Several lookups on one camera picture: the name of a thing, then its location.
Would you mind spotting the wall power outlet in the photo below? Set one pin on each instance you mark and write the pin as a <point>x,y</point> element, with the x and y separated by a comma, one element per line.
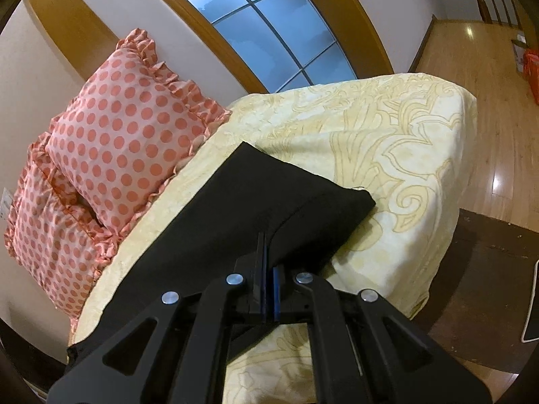
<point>5,204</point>

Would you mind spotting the dark floor rug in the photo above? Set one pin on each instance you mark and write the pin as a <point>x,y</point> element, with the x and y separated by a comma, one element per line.
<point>480,295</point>

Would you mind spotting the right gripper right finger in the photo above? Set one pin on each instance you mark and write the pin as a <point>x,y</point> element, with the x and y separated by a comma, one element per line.
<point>365,351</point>

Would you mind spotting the right polka dot pillow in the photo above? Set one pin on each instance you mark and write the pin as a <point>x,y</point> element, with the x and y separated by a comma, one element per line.
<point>132,127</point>

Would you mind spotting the red bag on floor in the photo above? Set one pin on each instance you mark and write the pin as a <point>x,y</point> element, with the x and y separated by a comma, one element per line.
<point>527,63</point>

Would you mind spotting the cream patterned bed cover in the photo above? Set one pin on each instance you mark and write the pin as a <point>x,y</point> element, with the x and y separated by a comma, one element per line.
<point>406,139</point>

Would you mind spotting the black pants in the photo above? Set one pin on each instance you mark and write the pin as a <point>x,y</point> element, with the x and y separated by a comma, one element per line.
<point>306,219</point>

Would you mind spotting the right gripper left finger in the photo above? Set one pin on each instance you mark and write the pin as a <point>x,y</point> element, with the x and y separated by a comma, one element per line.
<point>176,350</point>

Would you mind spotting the wooden framed window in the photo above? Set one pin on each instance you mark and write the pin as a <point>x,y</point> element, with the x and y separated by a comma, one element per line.
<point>251,46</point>

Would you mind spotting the polka dot pillow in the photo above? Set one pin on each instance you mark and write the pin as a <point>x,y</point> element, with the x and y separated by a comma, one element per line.
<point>132,127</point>
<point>54,236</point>

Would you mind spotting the left polka dot pillow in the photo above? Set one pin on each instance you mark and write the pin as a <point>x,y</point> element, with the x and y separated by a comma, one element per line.
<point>54,236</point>

